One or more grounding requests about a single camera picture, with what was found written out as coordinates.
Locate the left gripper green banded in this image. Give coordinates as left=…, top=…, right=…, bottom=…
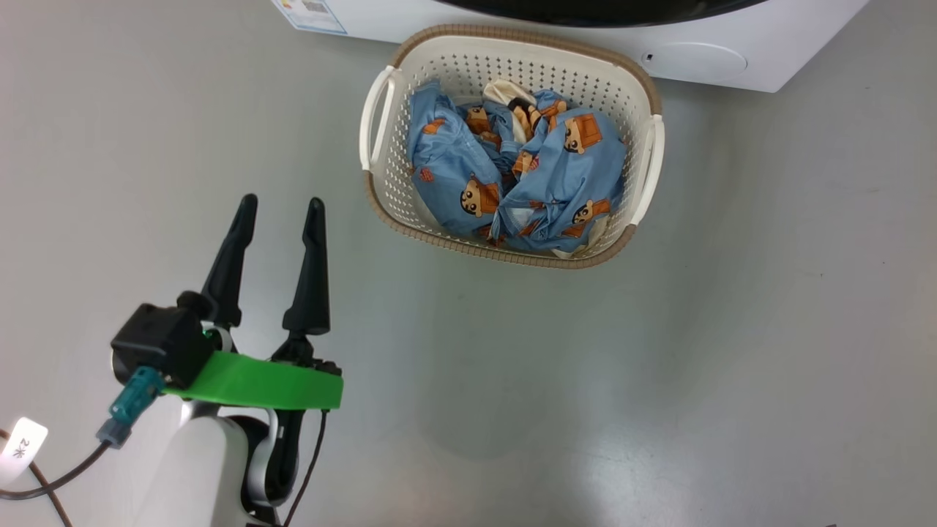
left=163, top=193, right=345, bottom=409

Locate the cream laundry basket brown rim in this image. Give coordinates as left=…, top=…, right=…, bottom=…
left=359, top=24, right=665, bottom=270

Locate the grey left camera cable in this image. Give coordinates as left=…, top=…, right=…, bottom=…
left=0, top=439, right=112, bottom=502

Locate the blue energy label sticker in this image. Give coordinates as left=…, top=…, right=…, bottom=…
left=272, top=0, right=348, bottom=35

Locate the thin brown cable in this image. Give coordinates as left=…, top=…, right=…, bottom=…
left=0, top=430, right=74, bottom=527

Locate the teal left camera plug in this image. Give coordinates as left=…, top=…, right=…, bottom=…
left=95, top=366, right=165, bottom=449

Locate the round white filter cover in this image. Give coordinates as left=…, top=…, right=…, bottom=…
left=641, top=42, right=749, bottom=83

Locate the white washing machine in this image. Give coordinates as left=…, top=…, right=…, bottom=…
left=271, top=0, right=872, bottom=94

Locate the black round washing machine door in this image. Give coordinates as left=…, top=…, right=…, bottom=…
left=436, top=0, right=769, bottom=29

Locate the white cable tag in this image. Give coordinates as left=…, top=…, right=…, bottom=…
left=0, top=416, right=49, bottom=485

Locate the blue cartoon print garment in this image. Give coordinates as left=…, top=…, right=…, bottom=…
left=407, top=79, right=627, bottom=253

